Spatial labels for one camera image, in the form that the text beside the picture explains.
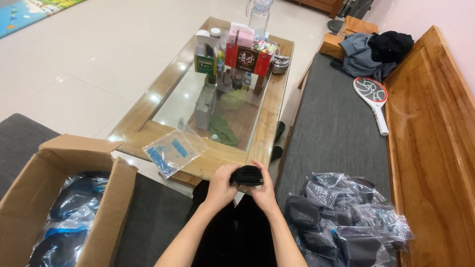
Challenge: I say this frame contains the grey box under glass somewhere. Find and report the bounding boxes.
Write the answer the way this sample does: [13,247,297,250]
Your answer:
[194,87,217,130]

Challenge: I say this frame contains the pile of bagged items in box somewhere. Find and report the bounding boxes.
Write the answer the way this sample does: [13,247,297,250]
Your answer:
[27,171,111,267]

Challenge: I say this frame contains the black garment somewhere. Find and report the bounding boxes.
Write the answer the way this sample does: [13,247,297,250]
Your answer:
[367,31,415,64]

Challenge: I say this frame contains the white electric mosquito racket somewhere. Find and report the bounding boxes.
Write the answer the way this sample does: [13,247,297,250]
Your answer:
[353,77,389,136]

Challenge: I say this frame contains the wooden bench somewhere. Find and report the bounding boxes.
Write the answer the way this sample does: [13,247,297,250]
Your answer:
[297,16,475,267]

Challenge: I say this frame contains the colourful play mat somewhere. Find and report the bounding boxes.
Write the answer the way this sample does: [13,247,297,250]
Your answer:
[0,0,88,40]

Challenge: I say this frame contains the metal ashtray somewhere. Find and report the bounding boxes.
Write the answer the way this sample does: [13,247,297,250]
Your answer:
[271,55,291,74]

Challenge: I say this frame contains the wooden side table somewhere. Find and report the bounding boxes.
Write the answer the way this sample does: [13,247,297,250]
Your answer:
[284,0,346,20]

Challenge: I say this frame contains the grey seat cushion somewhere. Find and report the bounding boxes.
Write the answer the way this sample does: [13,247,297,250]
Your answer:
[273,53,394,267]

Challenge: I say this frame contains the person's left hand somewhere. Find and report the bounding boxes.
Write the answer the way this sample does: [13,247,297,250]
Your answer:
[204,164,242,212]

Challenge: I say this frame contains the yellow-green plastic bag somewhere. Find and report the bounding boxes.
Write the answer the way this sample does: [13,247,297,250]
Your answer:
[220,90,248,111]

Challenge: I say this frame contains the red and brown gift box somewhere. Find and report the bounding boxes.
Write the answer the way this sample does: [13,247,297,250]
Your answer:
[224,42,277,77]

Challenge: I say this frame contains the grey jacket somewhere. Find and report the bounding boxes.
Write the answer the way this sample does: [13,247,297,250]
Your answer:
[339,32,398,81]

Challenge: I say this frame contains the clear plastic bag blue strips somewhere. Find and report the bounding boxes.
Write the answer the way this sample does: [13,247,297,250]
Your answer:
[142,124,208,180]

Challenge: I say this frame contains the black ribbed pouch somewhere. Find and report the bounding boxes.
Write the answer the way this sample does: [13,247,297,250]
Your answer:
[229,165,264,187]

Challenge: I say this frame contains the wooden glass-top coffee table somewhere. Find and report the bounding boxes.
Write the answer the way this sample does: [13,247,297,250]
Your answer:
[106,16,295,194]

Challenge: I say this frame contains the person's black trousers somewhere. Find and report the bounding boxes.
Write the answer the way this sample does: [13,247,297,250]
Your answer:
[186,180,279,267]

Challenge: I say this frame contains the heap of bagged black pouches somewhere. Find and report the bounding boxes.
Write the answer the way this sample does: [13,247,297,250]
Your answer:
[284,172,414,267]

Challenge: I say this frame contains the clear plastic water jug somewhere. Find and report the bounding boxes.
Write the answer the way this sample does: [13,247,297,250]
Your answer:
[246,0,274,41]

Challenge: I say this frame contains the brown cardboard box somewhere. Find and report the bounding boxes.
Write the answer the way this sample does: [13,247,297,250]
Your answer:
[0,134,139,267]

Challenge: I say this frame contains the green cloth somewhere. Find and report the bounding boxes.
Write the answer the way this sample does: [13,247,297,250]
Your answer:
[209,113,240,146]

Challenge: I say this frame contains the pink tissue box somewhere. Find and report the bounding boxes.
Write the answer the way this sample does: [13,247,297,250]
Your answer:
[227,23,255,48]

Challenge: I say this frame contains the person's right hand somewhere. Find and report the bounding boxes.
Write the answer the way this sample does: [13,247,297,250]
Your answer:
[248,159,278,214]

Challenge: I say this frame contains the green medicine box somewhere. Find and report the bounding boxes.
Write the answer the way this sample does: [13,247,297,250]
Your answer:
[194,45,219,76]

